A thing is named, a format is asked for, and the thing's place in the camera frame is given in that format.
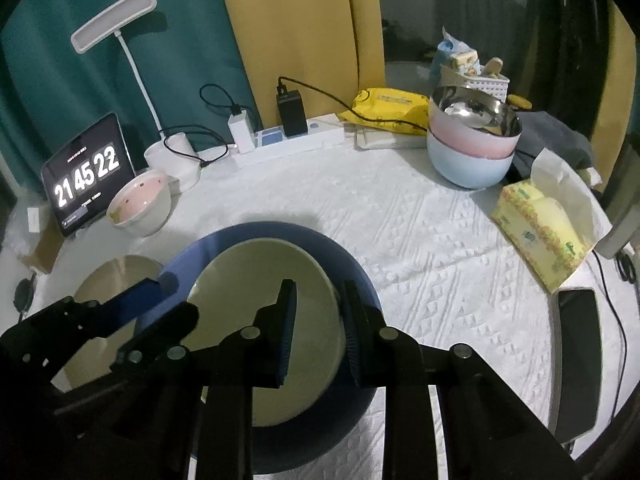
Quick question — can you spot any beige plate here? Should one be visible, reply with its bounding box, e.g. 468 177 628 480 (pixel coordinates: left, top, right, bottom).
52 255 166 393

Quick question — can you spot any tablet showing clock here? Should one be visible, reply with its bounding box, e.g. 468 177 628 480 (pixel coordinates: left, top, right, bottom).
41 112 137 238

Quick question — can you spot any blue packet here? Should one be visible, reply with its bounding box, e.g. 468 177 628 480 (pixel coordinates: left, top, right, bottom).
436 27 478 73

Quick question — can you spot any large blue bowl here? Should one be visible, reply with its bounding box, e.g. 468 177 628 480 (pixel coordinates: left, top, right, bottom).
135 221 385 476

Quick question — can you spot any black phone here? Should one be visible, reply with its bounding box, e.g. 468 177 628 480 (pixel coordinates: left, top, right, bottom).
555 287 601 443

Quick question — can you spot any white wipes packet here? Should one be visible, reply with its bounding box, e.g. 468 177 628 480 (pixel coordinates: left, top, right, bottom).
356 127 431 151

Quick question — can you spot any white desk lamp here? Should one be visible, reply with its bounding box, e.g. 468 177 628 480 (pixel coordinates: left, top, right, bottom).
70 0 202 193

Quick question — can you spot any white plastic basket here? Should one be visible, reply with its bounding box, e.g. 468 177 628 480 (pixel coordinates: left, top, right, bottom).
440 62 511 103

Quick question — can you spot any yellow wipes packet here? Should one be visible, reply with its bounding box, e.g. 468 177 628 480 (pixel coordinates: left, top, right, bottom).
341 87 431 136

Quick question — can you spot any cream bowl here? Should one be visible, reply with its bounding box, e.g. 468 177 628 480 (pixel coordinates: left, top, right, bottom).
187 240 346 428

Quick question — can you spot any white bowl with pink inside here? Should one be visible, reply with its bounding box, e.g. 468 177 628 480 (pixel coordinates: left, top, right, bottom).
106 169 172 238

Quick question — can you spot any yellow curtain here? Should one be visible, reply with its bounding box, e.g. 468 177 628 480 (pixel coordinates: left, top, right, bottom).
214 0 386 128

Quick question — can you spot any black cable with round plug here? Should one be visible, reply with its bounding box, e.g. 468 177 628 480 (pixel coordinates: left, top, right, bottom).
12 272 36 323

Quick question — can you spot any yellow tissue box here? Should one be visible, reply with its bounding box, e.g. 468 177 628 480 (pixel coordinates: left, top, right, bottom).
491 149 613 294

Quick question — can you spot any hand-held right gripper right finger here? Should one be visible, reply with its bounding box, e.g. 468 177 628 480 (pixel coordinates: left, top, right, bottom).
340 280 581 480

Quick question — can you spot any grey cloth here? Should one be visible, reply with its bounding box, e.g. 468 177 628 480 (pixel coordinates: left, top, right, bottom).
510 110 596 186

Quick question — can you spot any black charger cable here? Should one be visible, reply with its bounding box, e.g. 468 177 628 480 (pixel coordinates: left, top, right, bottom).
277 76 431 126

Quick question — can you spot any small yellow printed box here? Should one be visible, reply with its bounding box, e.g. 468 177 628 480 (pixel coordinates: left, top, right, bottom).
451 50 480 77

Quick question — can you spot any light blue bowl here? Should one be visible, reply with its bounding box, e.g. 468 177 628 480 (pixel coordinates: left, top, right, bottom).
426 130 516 190

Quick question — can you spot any white power strip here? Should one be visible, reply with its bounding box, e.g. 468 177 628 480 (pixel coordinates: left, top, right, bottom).
232 114 346 170

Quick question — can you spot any teal curtain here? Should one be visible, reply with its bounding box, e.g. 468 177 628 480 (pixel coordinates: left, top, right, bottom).
0 0 261 201

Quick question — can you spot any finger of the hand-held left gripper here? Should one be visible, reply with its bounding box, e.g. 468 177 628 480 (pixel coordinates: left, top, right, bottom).
110 302 200 373
75 276 166 341

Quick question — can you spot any white charger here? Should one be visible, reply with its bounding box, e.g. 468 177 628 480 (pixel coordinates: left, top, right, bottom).
227 109 257 154

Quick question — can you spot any black charger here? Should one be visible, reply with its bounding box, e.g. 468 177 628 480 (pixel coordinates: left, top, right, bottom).
276 89 307 137

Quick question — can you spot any black lamp cable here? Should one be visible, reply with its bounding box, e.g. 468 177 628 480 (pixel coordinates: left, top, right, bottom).
162 83 242 170

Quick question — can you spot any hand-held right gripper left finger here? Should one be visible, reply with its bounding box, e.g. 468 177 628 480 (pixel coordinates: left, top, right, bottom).
107 279 297 480

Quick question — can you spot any cardboard box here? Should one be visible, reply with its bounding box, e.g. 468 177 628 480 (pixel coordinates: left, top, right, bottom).
20 215 66 275

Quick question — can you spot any steel bowl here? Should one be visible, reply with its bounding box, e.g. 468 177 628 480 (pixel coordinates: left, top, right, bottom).
431 85 522 138

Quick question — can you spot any thin black cable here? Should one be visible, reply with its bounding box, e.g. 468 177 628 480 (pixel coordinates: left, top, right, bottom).
592 250 638 421

